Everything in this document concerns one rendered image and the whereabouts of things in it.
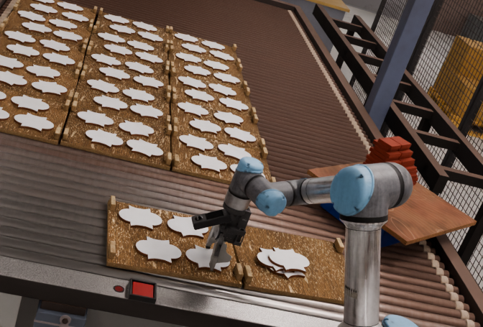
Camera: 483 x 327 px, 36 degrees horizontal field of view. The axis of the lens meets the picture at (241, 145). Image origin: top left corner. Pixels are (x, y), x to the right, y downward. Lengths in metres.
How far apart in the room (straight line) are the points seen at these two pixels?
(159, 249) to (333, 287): 0.57
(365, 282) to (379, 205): 0.19
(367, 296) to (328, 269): 0.68
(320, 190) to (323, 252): 0.56
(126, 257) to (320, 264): 0.68
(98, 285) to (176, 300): 0.22
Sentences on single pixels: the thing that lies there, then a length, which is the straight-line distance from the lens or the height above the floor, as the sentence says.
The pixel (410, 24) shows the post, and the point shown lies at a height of 1.48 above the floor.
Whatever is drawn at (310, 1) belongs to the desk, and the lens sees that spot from 7.59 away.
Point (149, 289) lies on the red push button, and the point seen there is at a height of 0.93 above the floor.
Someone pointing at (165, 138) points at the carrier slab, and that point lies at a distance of 3.01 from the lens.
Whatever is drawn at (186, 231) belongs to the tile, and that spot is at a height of 0.95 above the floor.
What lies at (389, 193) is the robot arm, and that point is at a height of 1.48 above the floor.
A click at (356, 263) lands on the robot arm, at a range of 1.82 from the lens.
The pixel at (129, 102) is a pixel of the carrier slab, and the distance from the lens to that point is 3.26.
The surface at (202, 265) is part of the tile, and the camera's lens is 2.27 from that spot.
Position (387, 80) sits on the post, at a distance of 4.07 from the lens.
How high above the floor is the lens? 2.16
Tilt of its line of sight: 23 degrees down
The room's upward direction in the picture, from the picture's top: 19 degrees clockwise
